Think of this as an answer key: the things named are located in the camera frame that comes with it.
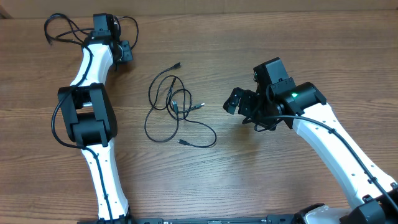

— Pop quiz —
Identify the black usb cable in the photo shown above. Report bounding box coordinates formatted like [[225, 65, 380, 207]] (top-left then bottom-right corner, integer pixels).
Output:
[[166, 76, 218, 149], [44, 12, 139, 50], [144, 62, 206, 143]]

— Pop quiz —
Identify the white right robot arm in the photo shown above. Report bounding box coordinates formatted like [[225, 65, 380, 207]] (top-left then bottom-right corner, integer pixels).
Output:
[[223, 57, 397, 223]]

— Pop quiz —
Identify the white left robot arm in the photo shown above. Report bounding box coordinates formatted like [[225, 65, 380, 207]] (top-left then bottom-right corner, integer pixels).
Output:
[[51, 13, 134, 223]]

